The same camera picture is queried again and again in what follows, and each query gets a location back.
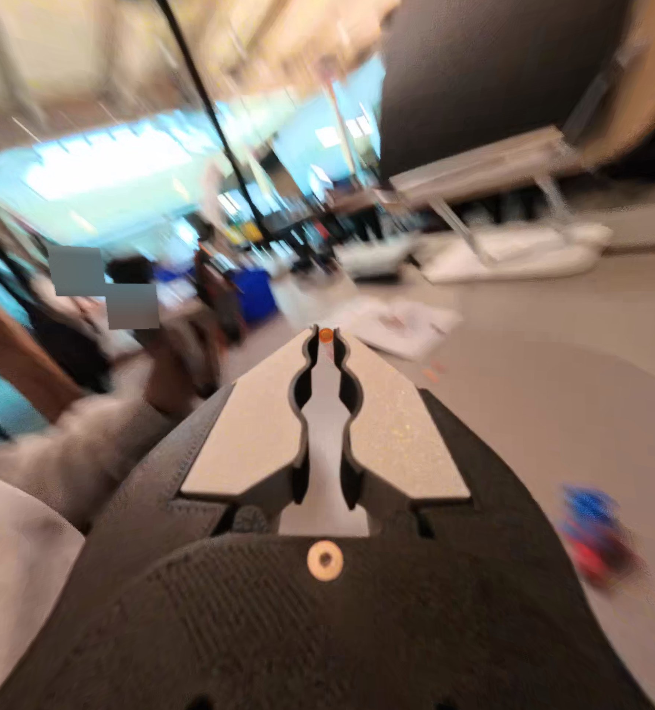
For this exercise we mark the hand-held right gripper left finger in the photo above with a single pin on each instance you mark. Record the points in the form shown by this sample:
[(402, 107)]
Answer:
[(244, 444)]

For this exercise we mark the white metal stand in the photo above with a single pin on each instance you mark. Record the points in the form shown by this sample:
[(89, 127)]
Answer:
[(527, 255)]

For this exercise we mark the person's grey hoodie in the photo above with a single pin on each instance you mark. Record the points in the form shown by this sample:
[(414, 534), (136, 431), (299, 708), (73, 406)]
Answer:
[(11, 582)]

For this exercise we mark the person's left forearm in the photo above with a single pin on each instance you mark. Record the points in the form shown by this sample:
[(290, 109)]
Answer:
[(83, 438)]

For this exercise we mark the long black pole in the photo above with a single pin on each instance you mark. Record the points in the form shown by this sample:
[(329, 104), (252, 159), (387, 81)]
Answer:
[(212, 114)]

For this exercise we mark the lego instruction booklet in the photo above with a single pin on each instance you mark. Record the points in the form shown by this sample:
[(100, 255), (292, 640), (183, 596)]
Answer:
[(399, 327)]

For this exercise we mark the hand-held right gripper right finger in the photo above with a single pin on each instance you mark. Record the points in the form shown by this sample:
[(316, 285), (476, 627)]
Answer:
[(405, 444)]

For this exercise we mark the person's left hand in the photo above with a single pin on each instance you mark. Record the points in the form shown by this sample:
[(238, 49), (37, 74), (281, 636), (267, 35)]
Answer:
[(180, 366)]

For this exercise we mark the blue plastic bin white tag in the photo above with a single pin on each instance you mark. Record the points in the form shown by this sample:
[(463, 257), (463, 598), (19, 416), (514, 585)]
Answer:
[(258, 294)]

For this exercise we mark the wooden pillar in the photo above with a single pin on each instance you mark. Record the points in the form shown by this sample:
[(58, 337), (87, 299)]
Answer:
[(16, 355)]

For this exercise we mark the blue red lego minifigure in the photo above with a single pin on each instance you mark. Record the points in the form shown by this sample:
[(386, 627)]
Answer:
[(593, 532)]

